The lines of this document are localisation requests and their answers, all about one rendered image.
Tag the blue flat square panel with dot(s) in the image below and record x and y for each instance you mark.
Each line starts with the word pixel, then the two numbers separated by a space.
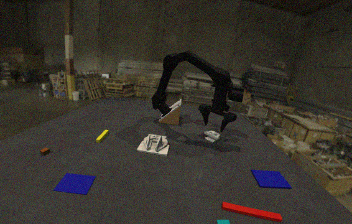
pixel 75 183

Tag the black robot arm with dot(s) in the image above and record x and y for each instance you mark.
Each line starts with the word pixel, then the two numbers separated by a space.
pixel 221 78

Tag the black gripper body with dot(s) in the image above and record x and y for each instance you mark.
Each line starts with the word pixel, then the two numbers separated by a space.
pixel 218 108

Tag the yellow rectangular bar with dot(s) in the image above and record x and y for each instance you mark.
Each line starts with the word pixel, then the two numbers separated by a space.
pixel 102 136

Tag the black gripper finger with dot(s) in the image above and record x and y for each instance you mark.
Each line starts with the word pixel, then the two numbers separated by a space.
pixel 205 116
pixel 224 123

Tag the red flat bar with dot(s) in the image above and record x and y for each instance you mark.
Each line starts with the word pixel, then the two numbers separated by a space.
pixel 251 212

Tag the blue flat plate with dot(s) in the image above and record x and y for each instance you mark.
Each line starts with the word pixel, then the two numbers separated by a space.
pixel 270 179

